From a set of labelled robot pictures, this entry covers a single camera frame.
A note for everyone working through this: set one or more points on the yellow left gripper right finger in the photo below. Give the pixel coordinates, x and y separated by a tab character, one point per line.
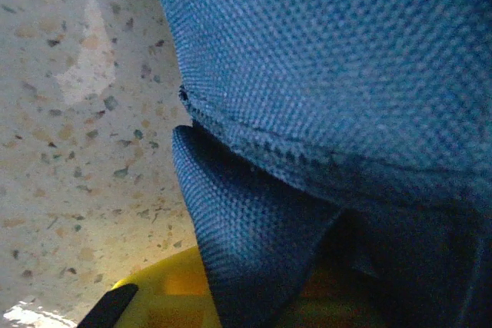
330	305

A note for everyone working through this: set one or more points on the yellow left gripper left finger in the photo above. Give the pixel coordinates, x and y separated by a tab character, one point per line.
173	297

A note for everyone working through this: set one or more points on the navy blue backpack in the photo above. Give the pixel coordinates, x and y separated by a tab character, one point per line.
326	93

